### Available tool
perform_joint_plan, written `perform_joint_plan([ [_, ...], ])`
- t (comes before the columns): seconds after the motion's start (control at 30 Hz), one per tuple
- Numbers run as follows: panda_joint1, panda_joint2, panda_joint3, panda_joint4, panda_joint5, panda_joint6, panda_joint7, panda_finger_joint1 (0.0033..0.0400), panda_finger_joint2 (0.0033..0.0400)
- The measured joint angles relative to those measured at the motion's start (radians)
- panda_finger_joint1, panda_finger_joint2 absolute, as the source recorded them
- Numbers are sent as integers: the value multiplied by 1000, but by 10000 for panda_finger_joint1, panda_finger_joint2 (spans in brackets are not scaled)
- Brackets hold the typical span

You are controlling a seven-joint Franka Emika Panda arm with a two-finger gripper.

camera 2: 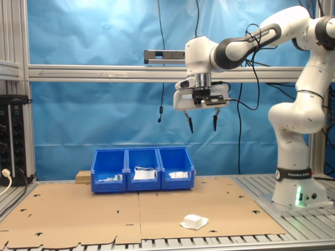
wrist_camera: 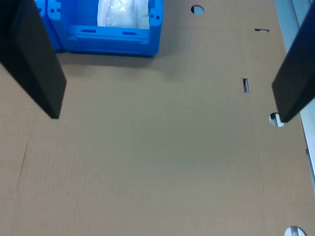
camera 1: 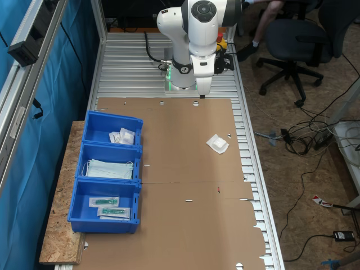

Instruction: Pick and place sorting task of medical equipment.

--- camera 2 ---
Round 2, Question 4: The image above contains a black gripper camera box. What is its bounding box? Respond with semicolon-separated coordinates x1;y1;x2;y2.
192;88;228;107

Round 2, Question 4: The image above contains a thin hanging black cable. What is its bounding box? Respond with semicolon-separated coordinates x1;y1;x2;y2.
195;0;200;38

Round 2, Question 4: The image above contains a grey black linear rail unit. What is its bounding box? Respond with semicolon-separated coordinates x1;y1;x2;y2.
143;49;187;65

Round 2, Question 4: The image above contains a hanging black cable with connector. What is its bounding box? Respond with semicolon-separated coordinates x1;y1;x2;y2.
157;0;166;123

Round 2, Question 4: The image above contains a stack of face masks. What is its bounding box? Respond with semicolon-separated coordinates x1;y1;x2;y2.
133;166;158;181

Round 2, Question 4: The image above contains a black plug with cable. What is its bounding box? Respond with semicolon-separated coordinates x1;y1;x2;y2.
0;168;29;218

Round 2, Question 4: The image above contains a horizontal aluminium frame beam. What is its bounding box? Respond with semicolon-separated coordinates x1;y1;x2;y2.
27;64;306;84

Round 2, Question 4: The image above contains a brown cardboard sheet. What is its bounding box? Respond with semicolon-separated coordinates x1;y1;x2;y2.
0;176;287;249

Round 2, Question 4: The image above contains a black camera cable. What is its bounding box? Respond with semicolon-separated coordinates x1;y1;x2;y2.
225;23;262;111

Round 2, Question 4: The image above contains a white gauze roll packet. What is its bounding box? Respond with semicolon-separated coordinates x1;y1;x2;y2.
180;213;209;231

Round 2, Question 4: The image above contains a white plug with cable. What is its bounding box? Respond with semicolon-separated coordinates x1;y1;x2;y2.
0;168;13;197

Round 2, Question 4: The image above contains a black socket strip rack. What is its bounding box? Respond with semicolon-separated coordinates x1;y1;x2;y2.
0;94;34;187

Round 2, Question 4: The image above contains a blue plastic bin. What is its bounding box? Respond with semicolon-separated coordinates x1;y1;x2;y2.
157;146;196;191
126;147;162;191
91;149;129;194

